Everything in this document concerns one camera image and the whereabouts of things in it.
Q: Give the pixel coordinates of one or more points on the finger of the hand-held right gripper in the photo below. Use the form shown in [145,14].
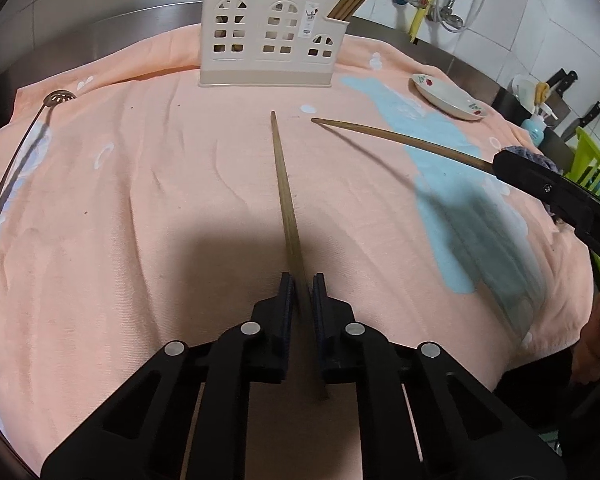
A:
[530,175]

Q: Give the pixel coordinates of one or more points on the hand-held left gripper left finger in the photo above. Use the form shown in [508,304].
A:
[286,310]

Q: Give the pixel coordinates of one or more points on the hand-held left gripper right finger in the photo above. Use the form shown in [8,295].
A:
[319,310]

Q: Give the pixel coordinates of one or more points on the cream plastic utensil holder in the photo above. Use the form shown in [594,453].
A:
[260,77]

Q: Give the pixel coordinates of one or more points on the person's right hand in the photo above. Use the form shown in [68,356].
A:
[592,340]

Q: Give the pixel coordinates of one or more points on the grey crumpled cloth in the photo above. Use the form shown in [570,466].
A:
[535,156]

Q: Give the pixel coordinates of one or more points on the blue pump bottle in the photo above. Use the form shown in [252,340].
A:
[532,130]

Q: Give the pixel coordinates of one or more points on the green plastic dish rack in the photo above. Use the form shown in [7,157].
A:
[587,157]

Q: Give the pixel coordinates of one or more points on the white cup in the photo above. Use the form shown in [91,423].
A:
[522,89]

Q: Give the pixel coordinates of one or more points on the white floral plate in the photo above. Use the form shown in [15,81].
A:
[445,97]

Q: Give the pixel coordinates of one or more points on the peach printed towel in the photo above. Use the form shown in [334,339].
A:
[155,220]

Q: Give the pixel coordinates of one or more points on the metal slotted skimmer spoon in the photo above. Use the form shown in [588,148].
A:
[60,97]

